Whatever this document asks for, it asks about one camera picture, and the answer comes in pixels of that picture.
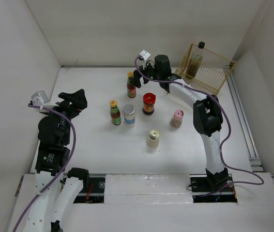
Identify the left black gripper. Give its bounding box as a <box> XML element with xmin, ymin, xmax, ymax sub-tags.
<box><xmin>43</xmin><ymin>88</ymin><xmax>87</xmax><ymax>144</ymax></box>

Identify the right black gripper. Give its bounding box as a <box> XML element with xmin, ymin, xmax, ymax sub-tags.
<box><xmin>129</xmin><ymin>59</ymin><xmax>161</xmax><ymax>88</ymax></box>

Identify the red-lid chili sauce jar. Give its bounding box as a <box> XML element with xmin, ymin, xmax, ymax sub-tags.
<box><xmin>142</xmin><ymin>93</ymin><xmax>156</xmax><ymax>116</ymax></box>

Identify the yellow-cap red-label sauce bottle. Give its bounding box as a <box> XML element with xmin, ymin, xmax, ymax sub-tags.
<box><xmin>127</xmin><ymin>72</ymin><xmax>137</xmax><ymax>98</ymax></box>

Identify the silver-cap salt shaker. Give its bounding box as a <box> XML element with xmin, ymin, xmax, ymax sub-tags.
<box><xmin>123</xmin><ymin>104</ymin><xmax>136</xmax><ymax>127</ymax></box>

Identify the yellow-cap green-label sauce bottle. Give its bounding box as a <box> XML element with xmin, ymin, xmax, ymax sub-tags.
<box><xmin>109</xmin><ymin>100</ymin><xmax>122</xmax><ymax>125</ymax></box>

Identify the pink-cap spice shaker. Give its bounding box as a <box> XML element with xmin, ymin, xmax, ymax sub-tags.
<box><xmin>170</xmin><ymin>110</ymin><xmax>184</xmax><ymax>128</ymax></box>

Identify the dark soy sauce bottle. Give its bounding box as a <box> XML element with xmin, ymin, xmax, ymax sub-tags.
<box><xmin>185</xmin><ymin>42</ymin><xmax>205</xmax><ymax>80</ymax></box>

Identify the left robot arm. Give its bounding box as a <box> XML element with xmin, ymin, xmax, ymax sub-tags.
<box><xmin>22</xmin><ymin>89</ymin><xmax>90</xmax><ymax>232</ymax></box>

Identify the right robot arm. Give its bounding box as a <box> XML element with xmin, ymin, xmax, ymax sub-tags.
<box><xmin>132</xmin><ymin>50</ymin><xmax>230</xmax><ymax>192</ymax></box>

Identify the beige squeeze bottle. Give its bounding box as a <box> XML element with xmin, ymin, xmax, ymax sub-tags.
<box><xmin>147</xmin><ymin>130</ymin><xmax>160</xmax><ymax>148</ymax></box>

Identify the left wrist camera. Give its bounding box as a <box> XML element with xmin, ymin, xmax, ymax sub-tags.
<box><xmin>28</xmin><ymin>90</ymin><xmax>57</xmax><ymax>112</ymax></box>

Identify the yellow wire rack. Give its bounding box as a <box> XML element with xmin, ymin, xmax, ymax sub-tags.
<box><xmin>175</xmin><ymin>44</ymin><xmax>236</xmax><ymax>95</ymax></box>

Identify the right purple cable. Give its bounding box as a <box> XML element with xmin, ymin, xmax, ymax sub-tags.
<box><xmin>134</xmin><ymin>55</ymin><xmax>265</xmax><ymax>197</ymax></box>

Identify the purple cable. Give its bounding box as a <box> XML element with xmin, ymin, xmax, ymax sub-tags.
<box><xmin>134</xmin><ymin>55</ymin><xmax>265</xmax><ymax>197</ymax></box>
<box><xmin>11</xmin><ymin>103</ymin><xmax>76</xmax><ymax>232</ymax></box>

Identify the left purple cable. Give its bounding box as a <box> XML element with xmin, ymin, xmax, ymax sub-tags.
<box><xmin>11</xmin><ymin>103</ymin><xmax>76</xmax><ymax>232</ymax></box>

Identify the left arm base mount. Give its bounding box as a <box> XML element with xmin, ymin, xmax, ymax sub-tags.
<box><xmin>60</xmin><ymin>168</ymin><xmax>106</xmax><ymax>203</ymax></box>

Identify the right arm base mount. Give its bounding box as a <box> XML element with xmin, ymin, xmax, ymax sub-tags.
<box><xmin>187</xmin><ymin>174</ymin><xmax>238</xmax><ymax>203</ymax></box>

